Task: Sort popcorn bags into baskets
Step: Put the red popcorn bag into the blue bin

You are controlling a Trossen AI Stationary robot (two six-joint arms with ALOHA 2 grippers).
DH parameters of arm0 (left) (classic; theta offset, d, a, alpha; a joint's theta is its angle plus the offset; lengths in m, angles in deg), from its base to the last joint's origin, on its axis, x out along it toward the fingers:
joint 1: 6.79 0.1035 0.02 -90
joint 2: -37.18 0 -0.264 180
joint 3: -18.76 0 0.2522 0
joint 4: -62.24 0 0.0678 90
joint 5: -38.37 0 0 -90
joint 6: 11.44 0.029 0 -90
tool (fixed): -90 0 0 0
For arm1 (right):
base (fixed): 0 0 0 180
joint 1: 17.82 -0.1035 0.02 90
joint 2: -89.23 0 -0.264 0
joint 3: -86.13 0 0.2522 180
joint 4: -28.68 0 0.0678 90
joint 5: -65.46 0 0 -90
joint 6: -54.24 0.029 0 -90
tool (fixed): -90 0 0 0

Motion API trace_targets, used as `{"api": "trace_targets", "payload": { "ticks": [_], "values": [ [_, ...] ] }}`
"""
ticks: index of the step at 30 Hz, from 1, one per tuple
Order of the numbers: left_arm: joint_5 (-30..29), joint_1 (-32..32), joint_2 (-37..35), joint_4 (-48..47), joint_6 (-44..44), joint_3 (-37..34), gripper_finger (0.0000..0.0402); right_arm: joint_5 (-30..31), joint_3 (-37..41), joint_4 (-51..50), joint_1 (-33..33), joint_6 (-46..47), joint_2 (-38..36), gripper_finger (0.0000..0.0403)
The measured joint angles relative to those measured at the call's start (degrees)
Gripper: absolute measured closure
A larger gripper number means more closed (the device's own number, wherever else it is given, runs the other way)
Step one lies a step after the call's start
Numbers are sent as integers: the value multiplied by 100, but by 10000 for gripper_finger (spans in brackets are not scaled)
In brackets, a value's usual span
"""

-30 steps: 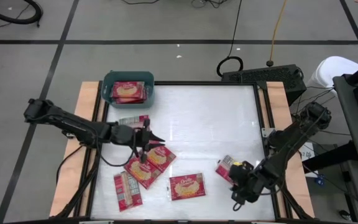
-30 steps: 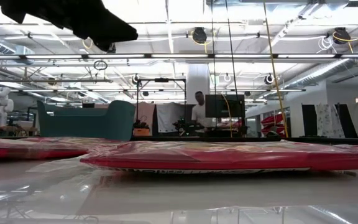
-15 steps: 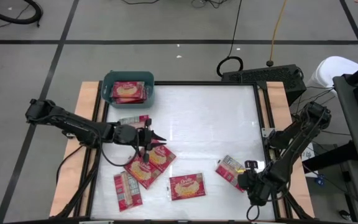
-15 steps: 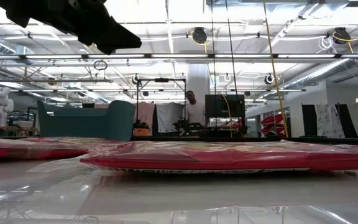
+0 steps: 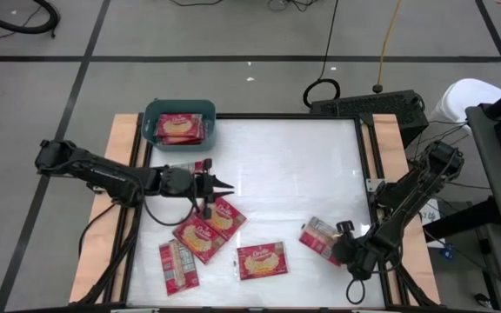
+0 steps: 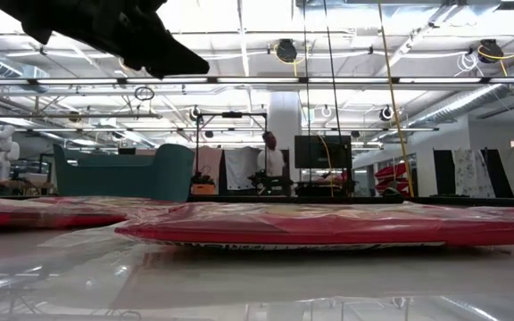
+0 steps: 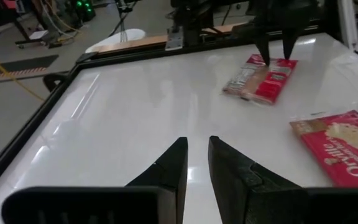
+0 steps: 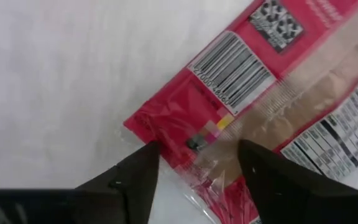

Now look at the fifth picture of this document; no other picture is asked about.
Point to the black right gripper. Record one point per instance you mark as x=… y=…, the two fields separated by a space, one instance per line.
x=352 y=254

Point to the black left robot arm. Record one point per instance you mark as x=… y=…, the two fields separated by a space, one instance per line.
x=102 y=174

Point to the small blue object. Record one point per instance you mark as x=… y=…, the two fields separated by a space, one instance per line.
x=449 y=252

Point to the red Orville popcorn bag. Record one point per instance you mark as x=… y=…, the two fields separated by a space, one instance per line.
x=178 y=266
x=226 y=219
x=262 y=261
x=183 y=141
x=318 y=237
x=198 y=239
x=180 y=126
x=185 y=166

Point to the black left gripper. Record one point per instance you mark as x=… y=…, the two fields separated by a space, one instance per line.
x=178 y=182

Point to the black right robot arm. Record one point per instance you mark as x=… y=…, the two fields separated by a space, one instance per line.
x=407 y=204

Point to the black computer case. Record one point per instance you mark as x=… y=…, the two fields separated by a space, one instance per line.
x=363 y=108

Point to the teal plastic basket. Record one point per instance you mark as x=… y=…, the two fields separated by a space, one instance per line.
x=148 y=117

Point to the white paper sheet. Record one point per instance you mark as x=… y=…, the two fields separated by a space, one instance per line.
x=429 y=216

